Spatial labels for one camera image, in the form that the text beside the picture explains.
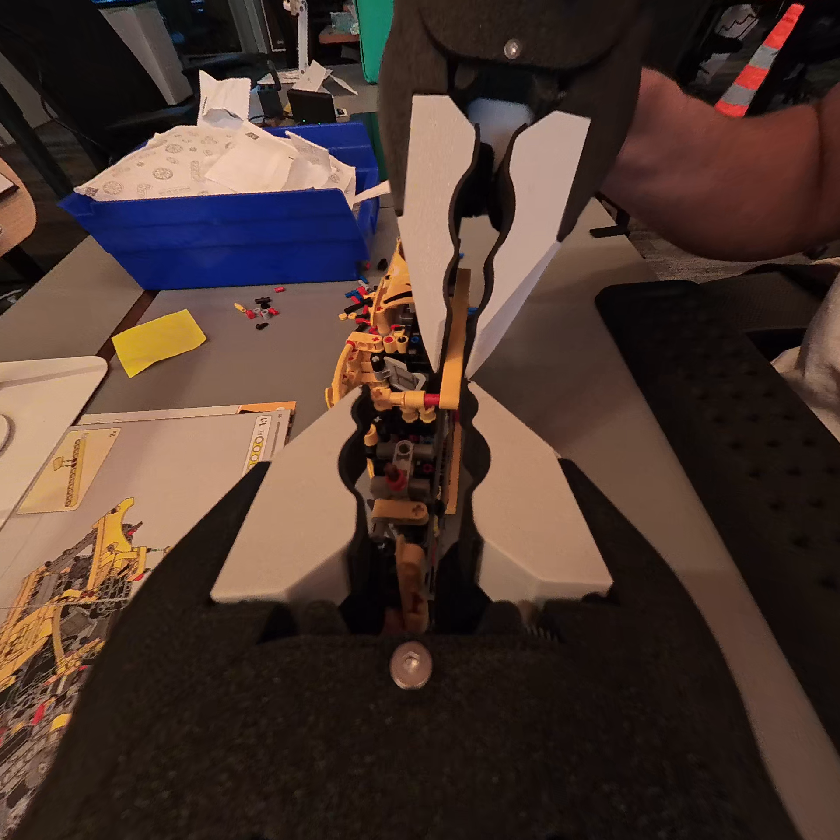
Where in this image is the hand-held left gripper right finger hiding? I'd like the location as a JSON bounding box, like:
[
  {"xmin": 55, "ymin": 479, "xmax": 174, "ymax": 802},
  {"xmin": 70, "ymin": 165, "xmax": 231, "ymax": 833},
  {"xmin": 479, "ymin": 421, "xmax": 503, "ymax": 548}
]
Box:
[{"xmin": 433, "ymin": 381, "xmax": 614, "ymax": 634}]

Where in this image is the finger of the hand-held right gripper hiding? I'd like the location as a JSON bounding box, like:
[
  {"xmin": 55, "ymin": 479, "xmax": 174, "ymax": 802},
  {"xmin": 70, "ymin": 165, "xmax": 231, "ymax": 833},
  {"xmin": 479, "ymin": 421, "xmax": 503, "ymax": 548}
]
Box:
[
  {"xmin": 397, "ymin": 94, "xmax": 479, "ymax": 375},
  {"xmin": 465, "ymin": 110, "xmax": 593, "ymax": 382}
]

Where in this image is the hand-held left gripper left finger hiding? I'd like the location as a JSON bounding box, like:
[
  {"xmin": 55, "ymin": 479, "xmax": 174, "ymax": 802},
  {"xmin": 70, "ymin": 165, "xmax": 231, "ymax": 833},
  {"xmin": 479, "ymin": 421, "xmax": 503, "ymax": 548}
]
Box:
[{"xmin": 210, "ymin": 386, "xmax": 385, "ymax": 634}]

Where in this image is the yellow brick car model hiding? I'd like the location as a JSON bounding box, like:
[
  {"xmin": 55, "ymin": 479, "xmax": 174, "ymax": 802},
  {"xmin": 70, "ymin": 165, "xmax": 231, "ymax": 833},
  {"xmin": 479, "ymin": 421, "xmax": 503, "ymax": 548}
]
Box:
[{"xmin": 325, "ymin": 236, "xmax": 475, "ymax": 634}]

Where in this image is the person's right forearm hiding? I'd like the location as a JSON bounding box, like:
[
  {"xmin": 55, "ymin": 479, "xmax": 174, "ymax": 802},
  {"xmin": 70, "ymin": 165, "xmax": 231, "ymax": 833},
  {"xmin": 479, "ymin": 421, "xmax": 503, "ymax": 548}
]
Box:
[{"xmin": 594, "ymin": 66, "xmax": 840, "ymax": 263}]

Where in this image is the grey desk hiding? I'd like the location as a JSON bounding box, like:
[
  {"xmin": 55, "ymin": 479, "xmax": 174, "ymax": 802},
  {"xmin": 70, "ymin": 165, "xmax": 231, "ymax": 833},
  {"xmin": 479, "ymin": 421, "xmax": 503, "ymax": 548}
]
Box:
[{"xmin": 0, "ymin": 197, "xmax": 840, "ymax": 815}]

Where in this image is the large pile of brick pins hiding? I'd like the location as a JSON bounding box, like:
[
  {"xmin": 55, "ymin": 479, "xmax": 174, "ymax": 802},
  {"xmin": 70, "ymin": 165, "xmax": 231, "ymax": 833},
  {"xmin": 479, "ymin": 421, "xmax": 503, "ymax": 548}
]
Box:
[{"xmin": 338, "ymin": 259, "xmax": 395, "ymax": 326}]

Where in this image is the open instruction booklet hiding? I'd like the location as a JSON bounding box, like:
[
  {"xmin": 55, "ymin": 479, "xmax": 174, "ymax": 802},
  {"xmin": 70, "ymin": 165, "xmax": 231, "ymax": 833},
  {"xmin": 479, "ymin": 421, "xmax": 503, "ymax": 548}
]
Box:
[{"xmin": 0, "ymin": 400, "xmax": 296, "ymax": 840}]

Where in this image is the small black device box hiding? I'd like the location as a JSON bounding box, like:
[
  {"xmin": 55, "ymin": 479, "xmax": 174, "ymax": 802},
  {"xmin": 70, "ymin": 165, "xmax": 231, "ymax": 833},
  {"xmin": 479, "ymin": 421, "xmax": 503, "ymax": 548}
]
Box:
[{"xmin": 287, "ymin": 88, "xmax": 337, "ymax": 126}]

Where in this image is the green box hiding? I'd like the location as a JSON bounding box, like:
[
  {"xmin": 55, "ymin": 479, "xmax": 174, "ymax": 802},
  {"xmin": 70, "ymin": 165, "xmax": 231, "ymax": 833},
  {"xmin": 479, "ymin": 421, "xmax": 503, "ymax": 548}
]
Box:
[{"xmin": 354, "ymin": 0, "xmax": 395, "ymax": 86}]

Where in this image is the small group of brick pins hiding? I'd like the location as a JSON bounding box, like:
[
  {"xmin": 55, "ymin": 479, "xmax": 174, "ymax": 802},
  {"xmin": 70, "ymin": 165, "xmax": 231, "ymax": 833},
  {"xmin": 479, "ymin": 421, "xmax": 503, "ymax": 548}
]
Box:
[{"xmin": 235, "ymin": 285, "xmax": 290, "ymax": 330}]

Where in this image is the blue plastic bin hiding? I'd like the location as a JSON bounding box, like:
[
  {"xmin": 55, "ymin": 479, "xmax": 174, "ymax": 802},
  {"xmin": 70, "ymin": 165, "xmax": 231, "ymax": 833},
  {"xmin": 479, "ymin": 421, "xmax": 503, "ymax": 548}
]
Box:
[{"xmin": 58, "ymin": 121, "xmax": 382, "ymax": 291}]

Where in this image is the black perforated chair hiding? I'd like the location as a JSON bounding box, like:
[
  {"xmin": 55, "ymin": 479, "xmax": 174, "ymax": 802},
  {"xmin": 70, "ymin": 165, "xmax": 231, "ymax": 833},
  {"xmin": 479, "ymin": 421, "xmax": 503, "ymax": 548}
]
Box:
[{"xmin": 594, "ymin": 279, "xmax": 840, "ymax": 756}]

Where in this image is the yellow sticky note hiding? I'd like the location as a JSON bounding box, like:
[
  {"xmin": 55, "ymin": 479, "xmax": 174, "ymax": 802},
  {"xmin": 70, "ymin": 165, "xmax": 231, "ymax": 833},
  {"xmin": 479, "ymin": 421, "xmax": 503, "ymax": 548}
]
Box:
[{"xmin": 112, "ymin": 308, "xmax": 207, "ymax": 379}]

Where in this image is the white crumpled paper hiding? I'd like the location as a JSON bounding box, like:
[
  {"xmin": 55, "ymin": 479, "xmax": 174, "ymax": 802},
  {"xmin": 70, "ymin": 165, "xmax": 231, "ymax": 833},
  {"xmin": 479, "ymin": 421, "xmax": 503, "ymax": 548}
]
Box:
[{"xmin": 73, "ymin": 69, "xmax": 391, "ymax": 211}]

